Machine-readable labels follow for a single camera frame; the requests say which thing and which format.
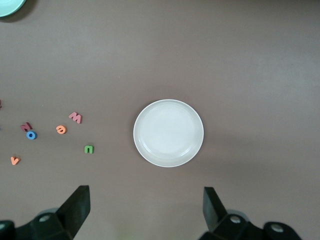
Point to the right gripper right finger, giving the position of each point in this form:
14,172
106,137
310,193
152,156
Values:
216,212

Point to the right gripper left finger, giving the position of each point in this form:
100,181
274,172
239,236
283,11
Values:
75,207

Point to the green foam letter u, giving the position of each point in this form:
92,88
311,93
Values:
85,150

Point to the orange foam letter e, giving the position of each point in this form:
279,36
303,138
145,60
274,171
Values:
61,131

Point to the pink foam letter w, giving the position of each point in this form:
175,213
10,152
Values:
78,119

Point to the orange foam letter v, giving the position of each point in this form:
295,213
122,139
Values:
14,162

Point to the blue foam letter o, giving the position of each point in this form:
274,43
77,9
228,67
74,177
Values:
28,135

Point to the beige round plate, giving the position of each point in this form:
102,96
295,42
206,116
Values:
168,132

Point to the dark red foam letter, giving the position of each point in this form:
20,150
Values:
25,127

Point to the brown table cover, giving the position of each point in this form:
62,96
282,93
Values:
225,62

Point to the pale green round plate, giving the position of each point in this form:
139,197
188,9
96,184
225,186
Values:
10,6

